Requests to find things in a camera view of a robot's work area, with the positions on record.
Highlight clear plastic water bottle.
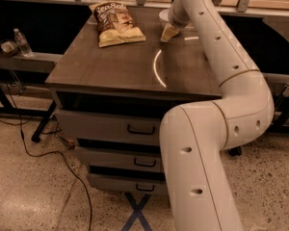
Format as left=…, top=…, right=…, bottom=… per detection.
left=13, top=28, right=33, bottom=57

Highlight middle grey drawer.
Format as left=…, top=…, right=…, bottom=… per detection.
left=75, top=146, right=164, bottom=173

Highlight grey side bench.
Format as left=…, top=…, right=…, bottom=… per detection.
left=0, top=52, right=62, bottom=73

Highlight grey drawer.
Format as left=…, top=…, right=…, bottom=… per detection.
left=75, top=146, right=164, bottom=173
left=56, top=110, right=160, bottom=146
left=87, top=173, right=168, bottom=195

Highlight top grey drawer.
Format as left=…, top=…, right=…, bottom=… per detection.
left=56, top=110, right=160, bottom=146

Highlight white bowl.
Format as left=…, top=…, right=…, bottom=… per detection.
left=159, top=10, right=169, bottom=28

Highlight sea salt chips bag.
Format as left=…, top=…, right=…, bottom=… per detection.
left=90, top=1, right=146, bottom=48

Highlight bottom grey drawer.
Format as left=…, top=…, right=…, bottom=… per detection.
left=87, top=173, right=168, bottom=195

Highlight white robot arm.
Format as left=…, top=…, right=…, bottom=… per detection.
left=160, top=0, right=274, bottom=231

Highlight black floor cable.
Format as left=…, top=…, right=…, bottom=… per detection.
left=0, top=48, right=93, bottom=231

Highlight small dark dish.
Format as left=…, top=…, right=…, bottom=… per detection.
left=0, top=40, right=18, bottom=58

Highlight grey drawer cabinet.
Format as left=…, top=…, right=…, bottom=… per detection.
left=46, top=7, right=221, bottom=183

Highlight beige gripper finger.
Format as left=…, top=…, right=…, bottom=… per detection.
left=161, top=23, right=179, bottom=42

